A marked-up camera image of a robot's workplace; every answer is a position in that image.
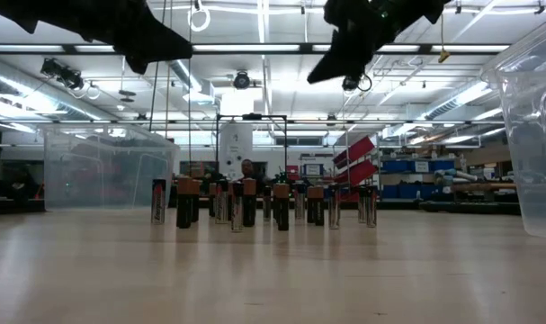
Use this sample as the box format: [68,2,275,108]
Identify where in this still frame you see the black ceiling camera with loop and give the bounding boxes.
[342,74,373,94]

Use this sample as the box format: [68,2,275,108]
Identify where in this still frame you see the grey metal shelf rack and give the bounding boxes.
[376,134,465,202]

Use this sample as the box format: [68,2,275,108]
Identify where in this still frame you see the white cable ring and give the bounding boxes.
[187,0,212,33]

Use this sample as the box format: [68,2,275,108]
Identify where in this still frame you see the silver air duct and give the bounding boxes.
[423,80,497,122]
[168,58,218,107]
[0,56,116,122]

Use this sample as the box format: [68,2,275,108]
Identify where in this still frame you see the grey cylinder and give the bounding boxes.
[434,168,479,184]

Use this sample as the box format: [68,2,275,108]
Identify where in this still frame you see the white framed sign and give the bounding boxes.
[301,162,326,177]

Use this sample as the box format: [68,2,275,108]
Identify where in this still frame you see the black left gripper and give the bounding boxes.
[81,0,193,76]

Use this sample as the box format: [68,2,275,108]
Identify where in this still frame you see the person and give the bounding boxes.
[236,157,267,186]

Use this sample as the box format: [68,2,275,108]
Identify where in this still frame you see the black hanging cable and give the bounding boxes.
[188,0,193,176]
[148,60,159,132]

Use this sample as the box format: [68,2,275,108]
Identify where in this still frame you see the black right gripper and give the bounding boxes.
[307,0,393,86]

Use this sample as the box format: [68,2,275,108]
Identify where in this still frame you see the yellow hanging hook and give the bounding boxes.
[437,13,452,64]

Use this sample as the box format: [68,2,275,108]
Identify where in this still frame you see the silver black Energizer battery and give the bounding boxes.
[293,181,307,222]
[230,181,245,233]
[357,184,368,224]
[262,184,273,223]
[215,179,229,225]
[365,184,379,229]
[151,178,167,226]
[327,184,342,230]

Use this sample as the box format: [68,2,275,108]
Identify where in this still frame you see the black ceiling-mounted device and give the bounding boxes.
[40,57,85,91]

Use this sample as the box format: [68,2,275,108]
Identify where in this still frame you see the clear plastic storage bin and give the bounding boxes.
[42,123,180,212]
[480,13,546,239]

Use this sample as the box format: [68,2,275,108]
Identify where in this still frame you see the white cylindrical tank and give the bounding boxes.
[218,121,255,179]

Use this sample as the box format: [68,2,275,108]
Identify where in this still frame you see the round black ceiling device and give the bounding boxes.
[232,70,252,90]

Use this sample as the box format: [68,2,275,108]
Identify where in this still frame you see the wooden workbench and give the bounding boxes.
[452,182,519,193]

